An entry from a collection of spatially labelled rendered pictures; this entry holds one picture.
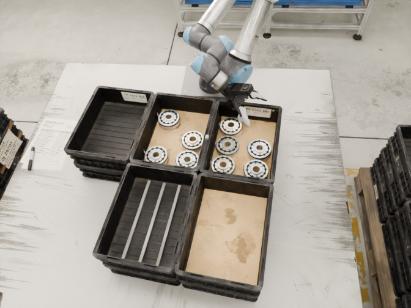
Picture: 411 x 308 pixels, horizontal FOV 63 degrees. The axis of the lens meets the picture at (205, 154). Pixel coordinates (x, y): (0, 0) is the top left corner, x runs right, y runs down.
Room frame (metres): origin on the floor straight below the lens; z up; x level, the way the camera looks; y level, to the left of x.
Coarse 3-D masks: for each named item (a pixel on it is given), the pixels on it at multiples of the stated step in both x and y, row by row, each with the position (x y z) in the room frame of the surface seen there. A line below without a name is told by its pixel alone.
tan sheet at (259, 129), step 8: (256, 120) 1.00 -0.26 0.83; (248, 128) 0.95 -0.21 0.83; (256, 128) 0.95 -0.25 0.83; (264, 128) 0.94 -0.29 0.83; (272, 128) 0.94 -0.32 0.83; (240, 136) 0.91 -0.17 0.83; (248, 136) 0.91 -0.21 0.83; (256, 136) 0.90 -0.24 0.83; (264, 136) 0.90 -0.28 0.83; (272, 136) 0.89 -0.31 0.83; (240, 144) 0.87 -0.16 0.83; (248, 144) 0.86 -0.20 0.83; (272, 144) 0.85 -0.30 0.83; (216, 152) 0.84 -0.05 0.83; (240, 152) 0.83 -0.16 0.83; (272, 152) 0.81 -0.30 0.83; (240, 160) 0.78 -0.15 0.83; (248, 160) 0.78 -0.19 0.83; (240, 168) 0.74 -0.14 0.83
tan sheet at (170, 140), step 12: (180, 120) 1.05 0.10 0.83; (192, 120) 1.04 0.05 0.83; (204, 120) 1.03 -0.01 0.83; (156, 132) 0.99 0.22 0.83; (168, 132) 0.98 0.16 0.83; (180, 132) 0.97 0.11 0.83; (204, 132) 0.96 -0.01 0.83; (156, 144) 0.92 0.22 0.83; (168, 144) 0.91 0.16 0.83; (180, 144) 0.90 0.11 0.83; (156, 156) 0.85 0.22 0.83
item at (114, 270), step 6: (114, 270) 0.40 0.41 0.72; (120, 270) 0.37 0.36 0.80; (126, 270) 0.36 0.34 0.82; (132, 276) 0.37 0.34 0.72; (138, 276) 0.36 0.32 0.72; (144, 276) 0.35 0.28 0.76; (150, 276) 0.34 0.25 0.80; (156, 276) 0.33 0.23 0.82; (162, 282) 0.33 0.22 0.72; (168, 282) 0.33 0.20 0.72; (174, 282) 0.31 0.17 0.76; (180, 282) 0.32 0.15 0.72
